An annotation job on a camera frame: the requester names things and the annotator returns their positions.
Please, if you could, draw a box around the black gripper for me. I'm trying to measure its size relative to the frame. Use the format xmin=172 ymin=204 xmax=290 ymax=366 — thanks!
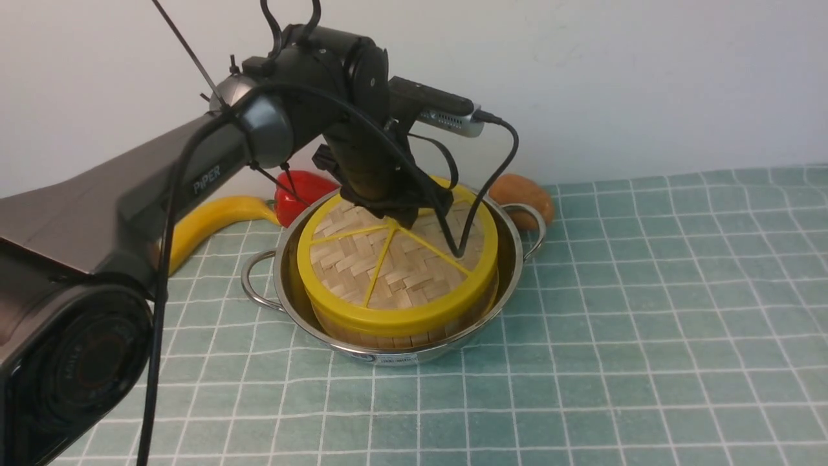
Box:
xmin=312 ymin=122 xmax=455 ymax=229

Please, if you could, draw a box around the yellow-rimmed woven steamer lid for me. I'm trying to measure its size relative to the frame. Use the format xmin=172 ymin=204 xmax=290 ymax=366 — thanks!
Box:
xmin=292 ymin=194 xmax=499 ymax=297

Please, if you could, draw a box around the yellow-rimmed bamboo steamer basket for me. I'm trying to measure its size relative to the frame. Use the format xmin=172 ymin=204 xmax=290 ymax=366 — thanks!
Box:
xmin=307 ymin=269 xmax=499 ymax=349

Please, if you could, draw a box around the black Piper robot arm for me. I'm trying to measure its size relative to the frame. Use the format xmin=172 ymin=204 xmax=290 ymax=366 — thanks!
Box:
xmin=2 ymin=25 xmax=452 ymax=465

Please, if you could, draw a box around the red bell pepper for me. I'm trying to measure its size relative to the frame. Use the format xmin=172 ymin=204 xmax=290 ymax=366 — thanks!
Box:
xmin=273 ymin=170 xmax=340 ymax=227

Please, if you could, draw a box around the brown potato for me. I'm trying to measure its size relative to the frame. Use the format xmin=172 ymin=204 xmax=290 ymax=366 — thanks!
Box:
xmin=488 ymin=173 xmax=555 ymax=227

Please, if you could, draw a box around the yellow banana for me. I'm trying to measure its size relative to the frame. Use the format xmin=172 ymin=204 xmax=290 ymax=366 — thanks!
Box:
xmin=168 ymin=195 xmax=280 ymax=275

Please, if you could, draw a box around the green checkered tablecloth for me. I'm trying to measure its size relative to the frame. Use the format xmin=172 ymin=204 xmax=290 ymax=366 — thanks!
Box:
xmin=149 ymin=165 xmax=827 ymax=465

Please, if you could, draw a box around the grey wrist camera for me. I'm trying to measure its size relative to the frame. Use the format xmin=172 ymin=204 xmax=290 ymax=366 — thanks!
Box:
xmin=388 ymin=76 xmax=485 ymax=138

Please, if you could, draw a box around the black camera cable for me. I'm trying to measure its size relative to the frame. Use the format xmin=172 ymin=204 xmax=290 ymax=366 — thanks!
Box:
xmin=135 ymin=81 xmax=520 ymax=466

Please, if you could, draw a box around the stainless steel two-handled pot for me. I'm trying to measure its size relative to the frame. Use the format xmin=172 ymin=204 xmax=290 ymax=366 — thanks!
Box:
xmin=241 ymin=194 xmax=542 ymax=368

